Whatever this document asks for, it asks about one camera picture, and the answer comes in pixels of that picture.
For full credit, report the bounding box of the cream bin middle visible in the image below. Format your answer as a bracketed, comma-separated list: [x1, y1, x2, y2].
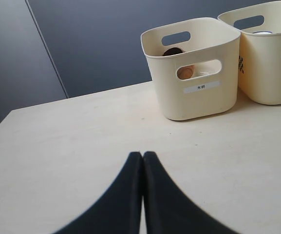
[218, 0, 281, 105]

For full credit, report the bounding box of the brown wooden cup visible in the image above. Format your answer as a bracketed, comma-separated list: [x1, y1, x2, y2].
[163, 47, 196, 80]

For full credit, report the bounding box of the cream bin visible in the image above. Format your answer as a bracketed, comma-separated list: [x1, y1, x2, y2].
[141, 18, 241, 120]
[218, 0, 281, 105]

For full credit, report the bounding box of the white paper cup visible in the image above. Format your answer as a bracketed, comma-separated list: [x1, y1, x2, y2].
[253, 31, 273, 35]

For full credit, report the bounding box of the cream bin left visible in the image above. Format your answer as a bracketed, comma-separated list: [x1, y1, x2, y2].
[141, 18, 241, 120]

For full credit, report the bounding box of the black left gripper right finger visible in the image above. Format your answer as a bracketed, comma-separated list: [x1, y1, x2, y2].
[143, 151, 236, 234]

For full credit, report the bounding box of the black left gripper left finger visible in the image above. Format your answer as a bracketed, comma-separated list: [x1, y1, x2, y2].
[55, 152, 143, 234]

